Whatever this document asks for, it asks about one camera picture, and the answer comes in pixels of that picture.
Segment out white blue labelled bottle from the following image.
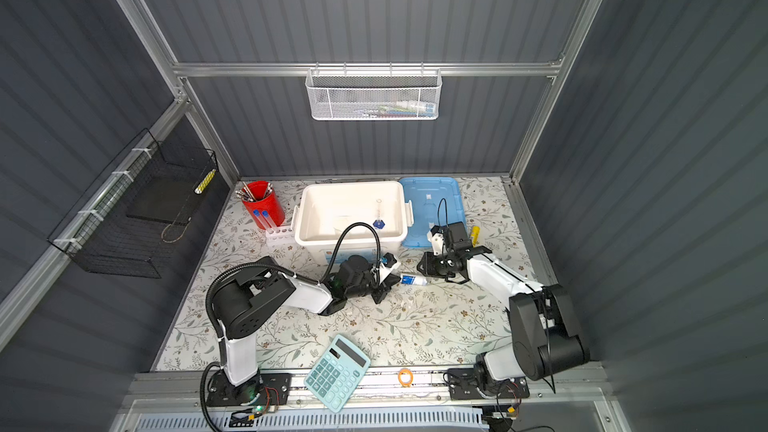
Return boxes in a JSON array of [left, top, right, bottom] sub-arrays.
[[400, 275, 429, 286]]

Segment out blue plastic bin lid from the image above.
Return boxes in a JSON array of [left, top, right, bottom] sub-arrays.
[[399, 177, 466, 249]]

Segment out beige plastic storage bin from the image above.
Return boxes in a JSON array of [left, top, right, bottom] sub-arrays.
[[292, 181, 414, 265]]

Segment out clear test tube blue cap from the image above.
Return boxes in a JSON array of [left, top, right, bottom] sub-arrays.
[[253, 209, 266, 230]]

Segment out small blue-based flask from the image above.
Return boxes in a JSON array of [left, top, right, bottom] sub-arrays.
[[373, 199, 385, 230]]

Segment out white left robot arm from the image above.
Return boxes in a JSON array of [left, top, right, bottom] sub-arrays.
[[199, 222, 400, 412]]

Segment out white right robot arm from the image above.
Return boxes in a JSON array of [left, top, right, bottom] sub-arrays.
[[417, 222, 590, 397]]

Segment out yellow capped tube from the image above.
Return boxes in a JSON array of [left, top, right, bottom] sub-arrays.
[[470, 226, 481, 247]]

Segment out white test tube rack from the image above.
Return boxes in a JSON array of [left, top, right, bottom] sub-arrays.
[[264, 226, 296, 249]]

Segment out teal desk calculator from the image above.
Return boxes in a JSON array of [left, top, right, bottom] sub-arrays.
[[304, 335, 371, 413]]

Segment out red ribbed plastic cup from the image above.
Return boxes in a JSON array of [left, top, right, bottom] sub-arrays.
[[237, 181, 285, 230]]

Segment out white wire mesh basket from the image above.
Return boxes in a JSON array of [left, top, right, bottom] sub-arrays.
[[305, 70, 443, 121]]

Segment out black wire wall basket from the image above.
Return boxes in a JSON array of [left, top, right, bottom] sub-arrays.
[[48, 129, 218, 279]]

